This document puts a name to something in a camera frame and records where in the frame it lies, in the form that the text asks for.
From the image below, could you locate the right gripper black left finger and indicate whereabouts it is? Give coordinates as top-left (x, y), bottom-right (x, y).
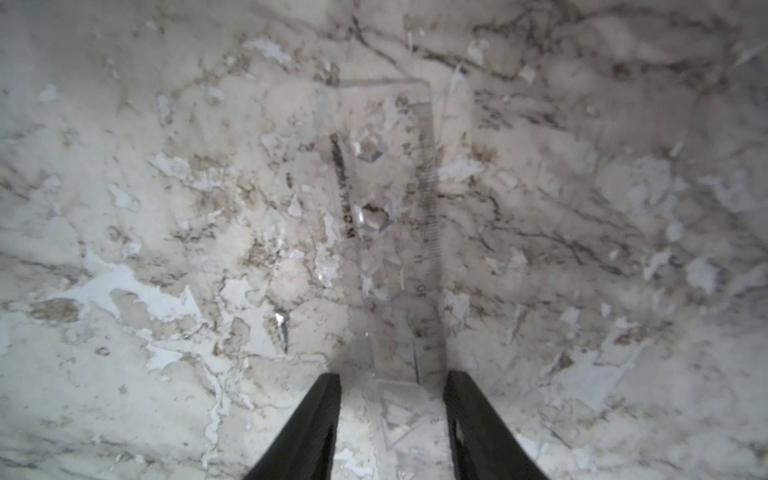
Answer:
top-left (244, 373), bottom-right (342, 480)

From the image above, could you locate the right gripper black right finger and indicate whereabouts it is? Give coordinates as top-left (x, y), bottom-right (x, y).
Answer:
top-left (443, 370), bottom-right (547, 480)

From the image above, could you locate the clear stencil ruler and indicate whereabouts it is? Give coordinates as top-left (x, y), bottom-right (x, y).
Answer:
top-left (317, 79), bottom-right (452, 479)

